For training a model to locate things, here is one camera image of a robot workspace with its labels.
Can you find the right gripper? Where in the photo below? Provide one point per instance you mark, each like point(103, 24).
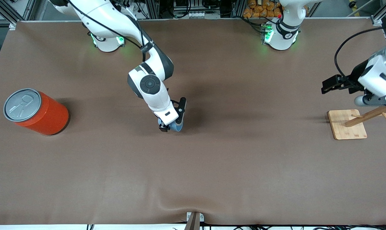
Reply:
point(162, 128)

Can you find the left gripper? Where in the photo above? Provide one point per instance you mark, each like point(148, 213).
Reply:
point(356, 74)

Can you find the light blue plastic cup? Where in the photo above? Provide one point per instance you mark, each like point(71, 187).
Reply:
point(175, 127)

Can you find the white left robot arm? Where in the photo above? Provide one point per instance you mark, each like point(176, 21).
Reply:
point(284, 36)

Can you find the bamboo cup rack stand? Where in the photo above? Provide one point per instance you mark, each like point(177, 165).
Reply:
point(346, 127)

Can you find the brown table cover cloth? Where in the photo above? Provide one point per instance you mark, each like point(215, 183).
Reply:
point(192, 159)

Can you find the white connector block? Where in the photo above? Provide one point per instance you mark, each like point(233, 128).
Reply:
point(199, 14)

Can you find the bag of orange snacks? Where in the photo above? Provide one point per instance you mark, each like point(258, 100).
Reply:
point(260, 9)

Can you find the orange can with silver lid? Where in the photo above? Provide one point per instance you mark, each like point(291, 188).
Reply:
point(49, 116)

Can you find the aluminium frame profile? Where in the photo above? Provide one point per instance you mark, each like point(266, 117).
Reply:
point(378, 19)
point(7, 12)

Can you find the metal clamp bracket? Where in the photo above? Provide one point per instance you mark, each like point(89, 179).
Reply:
point(201, 217)

